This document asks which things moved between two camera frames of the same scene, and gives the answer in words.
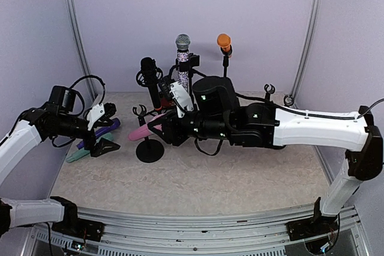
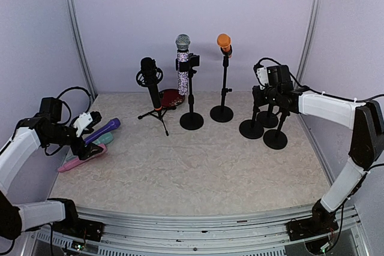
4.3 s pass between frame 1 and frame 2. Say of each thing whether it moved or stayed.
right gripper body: moved
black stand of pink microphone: moved
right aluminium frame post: stayed
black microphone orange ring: stayed
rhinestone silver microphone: stayed
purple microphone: stayed
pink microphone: moved
